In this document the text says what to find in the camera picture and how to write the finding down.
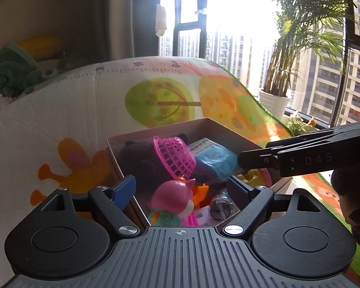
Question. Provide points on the small potted plant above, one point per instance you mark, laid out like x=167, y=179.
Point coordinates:
x=297, y=125

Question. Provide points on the pink cardboard box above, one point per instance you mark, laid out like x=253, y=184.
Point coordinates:
x=138, y=208

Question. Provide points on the black plush toy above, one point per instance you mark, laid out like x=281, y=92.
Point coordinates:
x=155, y=161

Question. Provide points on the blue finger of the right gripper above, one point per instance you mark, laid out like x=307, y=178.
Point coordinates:
x=254, y=159

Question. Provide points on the gloved hand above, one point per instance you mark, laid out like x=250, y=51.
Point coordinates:
x=346, y=182

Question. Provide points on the yellow pillow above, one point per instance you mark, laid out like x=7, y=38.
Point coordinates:
x=43, y=47

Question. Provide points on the hanging cloth at window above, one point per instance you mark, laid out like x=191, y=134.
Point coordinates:
x=160, y=21

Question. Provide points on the white usb adapter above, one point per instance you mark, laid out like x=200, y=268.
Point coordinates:
x=204, y=219

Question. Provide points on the black toy handle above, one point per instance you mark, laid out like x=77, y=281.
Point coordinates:
x=222, y=207

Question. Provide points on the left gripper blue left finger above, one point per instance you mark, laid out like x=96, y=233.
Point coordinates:
x=108, y=203

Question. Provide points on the pink teal toy bird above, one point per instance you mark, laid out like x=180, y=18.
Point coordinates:
x=172, y=204

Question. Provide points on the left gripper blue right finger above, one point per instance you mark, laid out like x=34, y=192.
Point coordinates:
x=253, y=204

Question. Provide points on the green blanket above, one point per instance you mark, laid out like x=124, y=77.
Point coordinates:
x=18, y=70

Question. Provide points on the white plant pot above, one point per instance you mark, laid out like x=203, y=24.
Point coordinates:
x=276, y=105

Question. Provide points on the blue wet cotton pack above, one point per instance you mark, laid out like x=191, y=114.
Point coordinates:
x=214, y=162

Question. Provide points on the pink toy net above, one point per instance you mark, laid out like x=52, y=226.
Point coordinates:
x=172, y=203

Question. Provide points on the potted palm plant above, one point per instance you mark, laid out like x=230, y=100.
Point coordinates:
x=304, y=25

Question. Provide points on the colourful cartoon play mat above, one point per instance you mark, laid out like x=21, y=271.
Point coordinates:
x=53, y=151

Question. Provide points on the orange plastic ball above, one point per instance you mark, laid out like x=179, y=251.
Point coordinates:
x=199, y=193

